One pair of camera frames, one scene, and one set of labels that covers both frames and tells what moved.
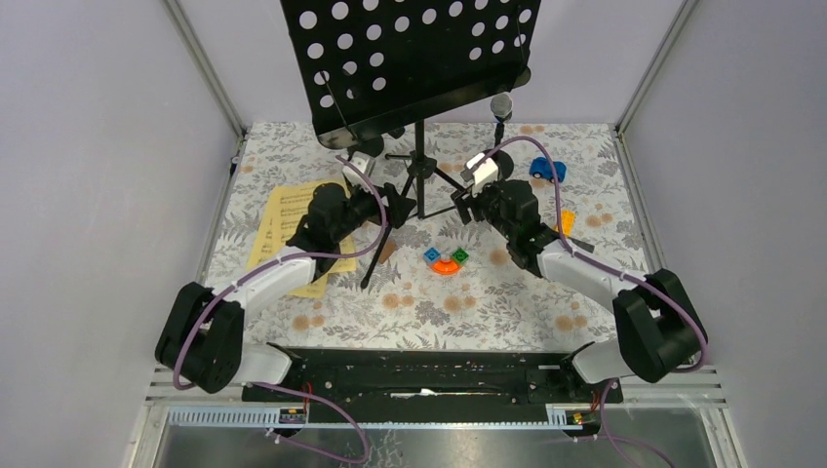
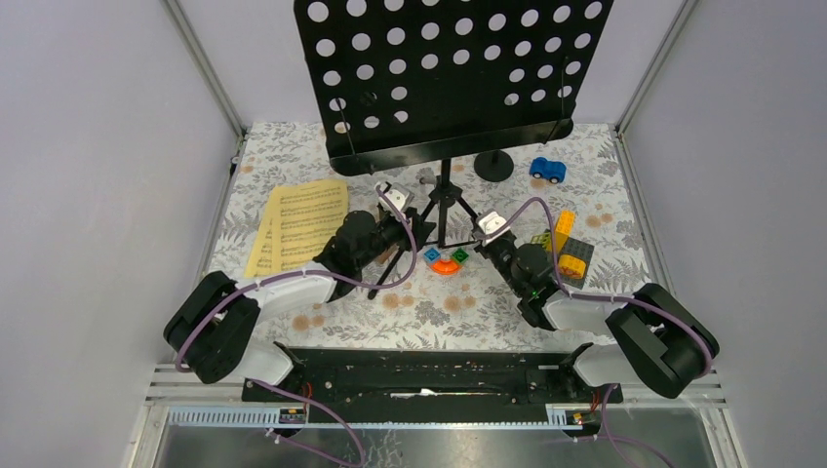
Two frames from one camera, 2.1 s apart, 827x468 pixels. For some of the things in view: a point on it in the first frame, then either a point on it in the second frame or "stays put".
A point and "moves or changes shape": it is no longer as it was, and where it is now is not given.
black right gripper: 473,202 → 483,249
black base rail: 435,386 stays put
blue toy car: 540,168 stays put
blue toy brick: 432,254 stays put
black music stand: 364,63 moves or changes shape
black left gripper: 398,205 → 419,229
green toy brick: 460,255 stays put
